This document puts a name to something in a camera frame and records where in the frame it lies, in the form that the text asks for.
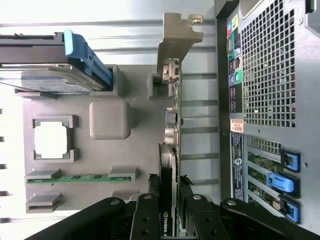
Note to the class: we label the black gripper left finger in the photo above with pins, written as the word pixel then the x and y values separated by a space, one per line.
pixel 146 220

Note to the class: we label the grey parts rack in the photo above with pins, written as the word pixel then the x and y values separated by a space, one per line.
pixel 112 162

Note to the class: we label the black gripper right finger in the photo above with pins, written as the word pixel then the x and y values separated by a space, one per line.
pixel 202 220

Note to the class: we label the green RAM stick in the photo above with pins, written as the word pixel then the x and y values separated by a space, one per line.
pixel 80 179

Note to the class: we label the silver CPU chip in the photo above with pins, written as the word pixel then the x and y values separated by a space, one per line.
pixel 51 140

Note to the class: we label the blue slot retention clip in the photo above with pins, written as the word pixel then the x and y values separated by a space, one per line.
pixel 292 212
pixel 292 160
pixel 280 182

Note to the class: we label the open black PC case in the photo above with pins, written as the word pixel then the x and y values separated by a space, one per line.
pixel 307 125

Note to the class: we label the hard disk with blue carrier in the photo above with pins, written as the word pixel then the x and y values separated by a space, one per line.
pixel 45 80

